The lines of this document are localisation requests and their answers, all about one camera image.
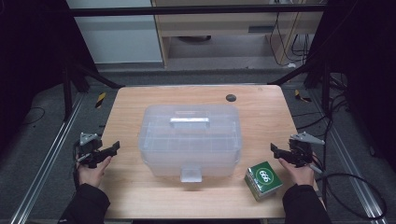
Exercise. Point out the light wooden desk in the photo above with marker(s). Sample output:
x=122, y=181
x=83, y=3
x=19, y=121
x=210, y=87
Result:
x=218, y=21

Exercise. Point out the black horizontal bar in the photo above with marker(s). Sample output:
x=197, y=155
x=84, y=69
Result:
x=186, y=10

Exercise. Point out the black curtain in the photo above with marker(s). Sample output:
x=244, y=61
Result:
x=31, y=62
x=367, y=62

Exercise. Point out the white cabinet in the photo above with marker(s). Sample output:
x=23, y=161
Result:
x=118, y=40

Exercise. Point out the clear plastic storage box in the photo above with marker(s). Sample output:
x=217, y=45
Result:
x=190, y=146

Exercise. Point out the person's left hand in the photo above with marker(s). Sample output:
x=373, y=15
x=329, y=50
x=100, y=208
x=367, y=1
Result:
x=90, y=175

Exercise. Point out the black round table grommet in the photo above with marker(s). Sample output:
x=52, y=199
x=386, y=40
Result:
x=230, y=98

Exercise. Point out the person's right hand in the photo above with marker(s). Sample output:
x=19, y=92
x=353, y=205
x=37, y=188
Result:
x=300, y=175

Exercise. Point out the yellow black striped tape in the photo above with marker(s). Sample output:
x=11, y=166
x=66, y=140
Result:
x=301, y=97
x=100, y=100

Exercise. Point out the small white plug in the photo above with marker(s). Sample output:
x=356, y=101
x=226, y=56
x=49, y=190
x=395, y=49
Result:
x=291, y=65

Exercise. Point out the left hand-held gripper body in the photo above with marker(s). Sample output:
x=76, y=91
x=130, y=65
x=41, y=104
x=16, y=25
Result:
x=90, y=146

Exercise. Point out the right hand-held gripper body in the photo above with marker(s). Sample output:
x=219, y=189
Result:
x=300, y=152

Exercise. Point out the aluminium floor rail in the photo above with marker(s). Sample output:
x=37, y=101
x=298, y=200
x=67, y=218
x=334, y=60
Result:
x=46, y=158
x=351, y=161

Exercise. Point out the black metal stand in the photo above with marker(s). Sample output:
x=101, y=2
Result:
x=325, y=90
x=67, y=93

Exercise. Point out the green printed carton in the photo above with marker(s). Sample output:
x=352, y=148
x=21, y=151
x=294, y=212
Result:
x=264, y=179

